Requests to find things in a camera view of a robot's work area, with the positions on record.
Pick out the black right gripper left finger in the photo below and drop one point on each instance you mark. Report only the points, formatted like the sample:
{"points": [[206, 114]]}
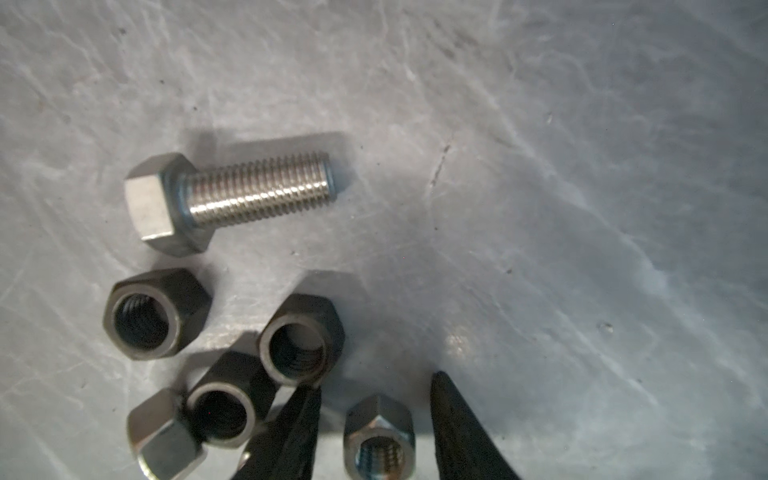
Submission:
{"points": [[286, 448]]}

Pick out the silver hex nut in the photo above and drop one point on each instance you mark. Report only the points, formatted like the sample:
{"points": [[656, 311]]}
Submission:
{"points": [[162, 438], [379, 439]]}

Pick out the black hex nut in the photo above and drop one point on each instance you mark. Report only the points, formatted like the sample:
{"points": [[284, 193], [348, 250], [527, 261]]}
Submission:
{"points": [[156, 314], [231, 399], [302, 341]]}

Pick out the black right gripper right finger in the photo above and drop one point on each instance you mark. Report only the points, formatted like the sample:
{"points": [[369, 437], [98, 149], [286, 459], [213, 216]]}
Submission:
{"points": [[463, 448]]}

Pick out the small silver hex bolt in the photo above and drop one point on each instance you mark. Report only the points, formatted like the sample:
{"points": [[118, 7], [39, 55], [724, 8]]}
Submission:
{"points": [[176, 208]]}

